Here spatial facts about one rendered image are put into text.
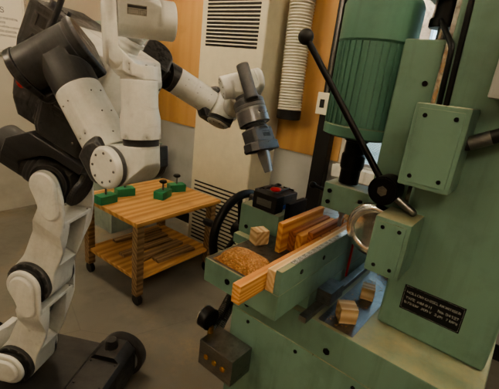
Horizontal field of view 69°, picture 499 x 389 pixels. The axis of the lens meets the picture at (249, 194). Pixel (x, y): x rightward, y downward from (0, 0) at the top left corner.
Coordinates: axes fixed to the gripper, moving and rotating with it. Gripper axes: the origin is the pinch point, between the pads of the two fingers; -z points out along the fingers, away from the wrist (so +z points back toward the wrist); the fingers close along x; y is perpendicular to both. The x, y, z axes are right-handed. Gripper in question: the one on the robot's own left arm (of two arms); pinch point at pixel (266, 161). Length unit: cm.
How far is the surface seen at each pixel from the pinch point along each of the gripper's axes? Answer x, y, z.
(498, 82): 9, 56, -3
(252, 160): -102, -87, 16
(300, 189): -131, -76, -12
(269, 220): 3.5, -1.8, -16.0
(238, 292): 34.7, 11.2, -25.2
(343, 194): -4.4, 17.5, -14.7
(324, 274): 5.9, 11.9, -31.8
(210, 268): 26.5, -4.3, -21.8
